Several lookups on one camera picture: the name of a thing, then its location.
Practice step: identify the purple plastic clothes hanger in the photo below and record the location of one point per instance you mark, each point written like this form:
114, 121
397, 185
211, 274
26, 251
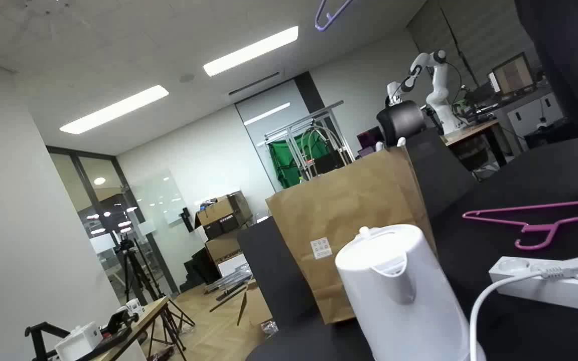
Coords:
317, 26

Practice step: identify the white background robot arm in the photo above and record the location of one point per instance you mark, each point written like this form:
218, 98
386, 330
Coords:
441, 86

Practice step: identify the green cloth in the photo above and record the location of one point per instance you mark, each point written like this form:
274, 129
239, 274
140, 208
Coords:
282, 162

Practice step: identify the brown paper bag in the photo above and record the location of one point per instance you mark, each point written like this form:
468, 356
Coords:
342, 207

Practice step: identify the metal clothes rack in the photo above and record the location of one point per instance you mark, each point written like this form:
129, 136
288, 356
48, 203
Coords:
305, 119

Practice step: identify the cardboard box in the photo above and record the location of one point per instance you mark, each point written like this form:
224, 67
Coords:
226, 211
224, 247

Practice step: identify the dark grey panel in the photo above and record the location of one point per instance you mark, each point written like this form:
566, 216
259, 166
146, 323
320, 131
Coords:
270, 266
441, 172

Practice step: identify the black office chair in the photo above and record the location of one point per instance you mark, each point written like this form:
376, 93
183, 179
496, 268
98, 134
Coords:
400, 121

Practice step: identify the long ceiling light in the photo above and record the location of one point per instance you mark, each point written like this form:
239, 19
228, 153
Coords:
114, 108
251, 51

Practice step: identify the white electric kettle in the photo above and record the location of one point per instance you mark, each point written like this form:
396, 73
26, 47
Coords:
401, 314

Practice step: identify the wooden desk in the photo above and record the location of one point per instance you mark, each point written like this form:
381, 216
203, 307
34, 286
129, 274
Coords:
471, 131

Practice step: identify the small wooden table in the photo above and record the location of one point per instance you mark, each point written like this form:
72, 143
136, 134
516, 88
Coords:
140, 322

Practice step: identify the grey window blind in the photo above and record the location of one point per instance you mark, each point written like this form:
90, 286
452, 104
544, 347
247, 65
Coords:
476, 33

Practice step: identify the computer monitor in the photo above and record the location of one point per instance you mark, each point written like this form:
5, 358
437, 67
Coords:
512, 73

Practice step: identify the white cabinet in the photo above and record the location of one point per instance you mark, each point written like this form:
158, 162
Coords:
530, 113

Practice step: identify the white box device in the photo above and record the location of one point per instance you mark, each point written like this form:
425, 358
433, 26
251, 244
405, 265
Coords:
79, 340

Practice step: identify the white power strip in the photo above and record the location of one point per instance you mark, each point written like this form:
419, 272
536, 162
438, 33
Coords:
556, 292

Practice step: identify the black metal stand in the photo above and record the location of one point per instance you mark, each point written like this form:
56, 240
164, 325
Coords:
34, 332

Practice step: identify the black camera tripod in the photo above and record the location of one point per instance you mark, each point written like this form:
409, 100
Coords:
130, 266

